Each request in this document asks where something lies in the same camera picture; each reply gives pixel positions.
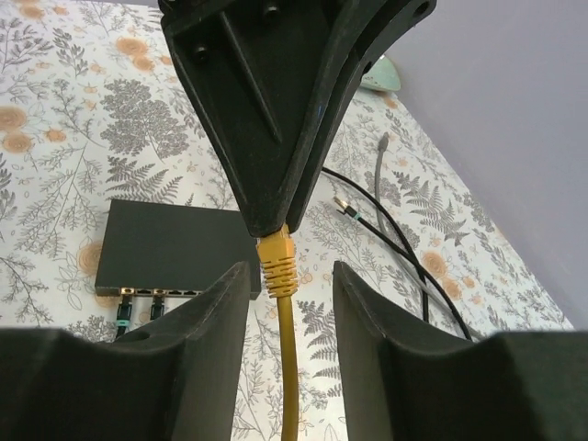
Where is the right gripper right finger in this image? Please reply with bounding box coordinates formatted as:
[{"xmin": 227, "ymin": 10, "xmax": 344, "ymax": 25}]
[{"xmin": 333, "ymin": 262, "xmax": 587, "ymax": 440}]

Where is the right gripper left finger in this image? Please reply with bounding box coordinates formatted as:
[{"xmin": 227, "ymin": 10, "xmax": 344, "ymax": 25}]
[{"xmin": 1, "ymin": 262, "xmax": 251, "ymax": 440}]

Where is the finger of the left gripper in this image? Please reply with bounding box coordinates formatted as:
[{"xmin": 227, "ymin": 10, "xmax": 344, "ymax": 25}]
[
  {"xmin": 286, "ymin": 1, "xmax": 436, "ymax": 230},
  {"xmin": 158, "ymin": 1, "xmax": 329, "ymax": 237}
]

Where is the black ethernet cable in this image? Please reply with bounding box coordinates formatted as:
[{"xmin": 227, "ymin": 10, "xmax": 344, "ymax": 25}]
[
  {"xmin": 321, "ymin": 167, "xmax": 474, "ymax": 341},
  {"xmin": 114, "ymin": 287, "xmax": 169, "ymax": 344}
]

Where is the grey ethernet cable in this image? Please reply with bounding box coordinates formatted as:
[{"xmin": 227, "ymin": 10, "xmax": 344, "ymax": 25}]
[{"xmin": 374, "ymin": 131, "xmax": 474, "ymax": 341}]

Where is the black network switch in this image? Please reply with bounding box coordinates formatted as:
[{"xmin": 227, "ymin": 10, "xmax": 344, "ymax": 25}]
[{"xmin": 95, "ymin": 199, "xmax": 261, "ymax": 300}]

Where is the yellow ethernet cable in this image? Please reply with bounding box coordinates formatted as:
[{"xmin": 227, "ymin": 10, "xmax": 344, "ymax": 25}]
[{"xmin": 254, "ymin": 223, "xmax": 302, "ymax": 441}]

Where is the floral patterned table mat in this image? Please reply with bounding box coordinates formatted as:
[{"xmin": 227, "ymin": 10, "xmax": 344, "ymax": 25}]
[{"xmin": 1, "ymin": 1, "xmax": 570, "ymax": 440}]

